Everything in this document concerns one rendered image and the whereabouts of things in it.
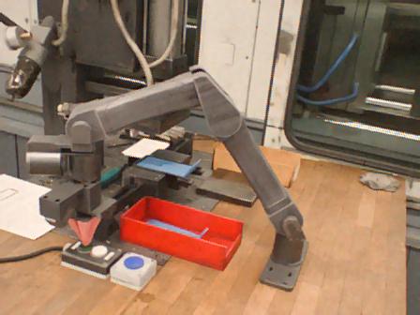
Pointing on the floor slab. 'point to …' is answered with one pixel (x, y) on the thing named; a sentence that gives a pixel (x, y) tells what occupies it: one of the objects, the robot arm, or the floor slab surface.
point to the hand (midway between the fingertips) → (86, 240)
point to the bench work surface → (242, 261)
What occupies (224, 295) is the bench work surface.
